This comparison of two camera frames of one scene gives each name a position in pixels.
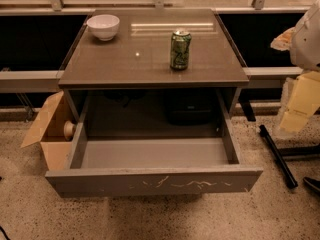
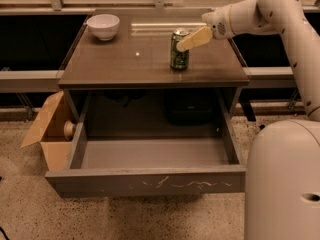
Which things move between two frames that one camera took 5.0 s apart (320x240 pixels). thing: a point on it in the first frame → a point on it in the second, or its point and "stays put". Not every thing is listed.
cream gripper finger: (305, 98) → (200, 37)
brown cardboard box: (50, 133) stays put
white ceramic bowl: (104, 26) stays put
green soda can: (180, 49) stays put
